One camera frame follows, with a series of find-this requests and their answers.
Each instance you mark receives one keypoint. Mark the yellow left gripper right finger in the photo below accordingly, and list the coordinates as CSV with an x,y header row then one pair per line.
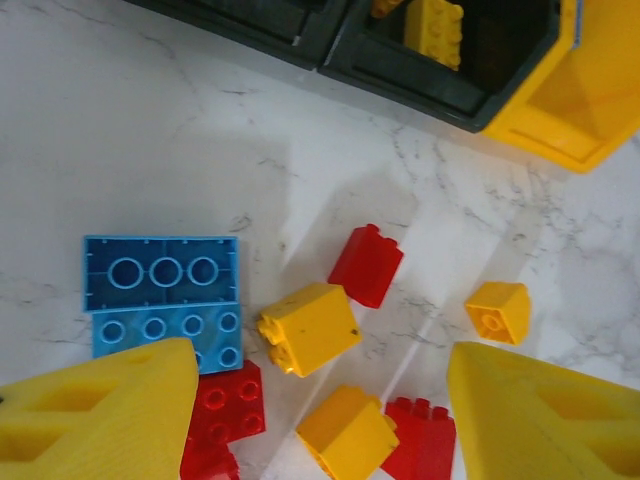
x,y
540,425

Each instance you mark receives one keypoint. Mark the small yellow lego brick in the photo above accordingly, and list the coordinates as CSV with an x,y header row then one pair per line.
x,y
347,435
312,327
500,312

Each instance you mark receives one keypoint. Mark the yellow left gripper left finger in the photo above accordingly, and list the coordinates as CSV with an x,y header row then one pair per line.
x,y
100,415

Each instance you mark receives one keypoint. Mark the stepped red lego piece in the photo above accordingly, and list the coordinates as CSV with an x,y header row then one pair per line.
x,y
230,405

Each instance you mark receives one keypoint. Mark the small red lego brick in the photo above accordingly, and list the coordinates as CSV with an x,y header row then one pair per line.
x,y
367,267
422,442

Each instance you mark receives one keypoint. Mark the yellow plastic bin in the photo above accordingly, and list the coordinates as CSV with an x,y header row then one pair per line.
x,y
590,100

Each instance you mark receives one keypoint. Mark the light blue lego brick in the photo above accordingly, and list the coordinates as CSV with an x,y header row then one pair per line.
x,y
160,272
170,327

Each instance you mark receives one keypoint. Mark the long yellow lego brick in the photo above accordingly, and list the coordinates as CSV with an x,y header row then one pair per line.
x,y
435,30

